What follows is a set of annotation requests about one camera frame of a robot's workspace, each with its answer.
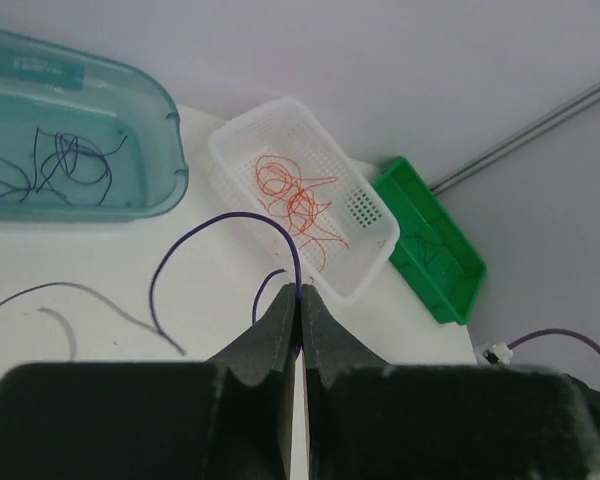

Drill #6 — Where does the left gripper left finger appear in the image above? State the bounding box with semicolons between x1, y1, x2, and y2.
0;285;297;479

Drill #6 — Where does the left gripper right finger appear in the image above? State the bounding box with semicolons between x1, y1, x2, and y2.
301;286;600;479

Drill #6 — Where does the black cable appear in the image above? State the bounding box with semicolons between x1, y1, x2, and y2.
412;227;451;274

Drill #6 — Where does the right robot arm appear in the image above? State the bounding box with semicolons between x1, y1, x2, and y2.
568;375;600;433

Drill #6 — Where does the green plastic tray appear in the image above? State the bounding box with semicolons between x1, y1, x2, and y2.
374;157;487;325

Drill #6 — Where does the white perforated plastic basket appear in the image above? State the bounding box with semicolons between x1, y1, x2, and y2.
205;97;400;304

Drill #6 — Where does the teal transparent plastic bin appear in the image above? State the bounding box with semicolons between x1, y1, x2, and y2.
0;29;189;222

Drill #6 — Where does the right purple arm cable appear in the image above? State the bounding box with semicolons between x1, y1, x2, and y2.
507;328;600;389

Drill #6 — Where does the right aluminium frame post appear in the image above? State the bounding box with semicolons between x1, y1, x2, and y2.
430;82;600;195

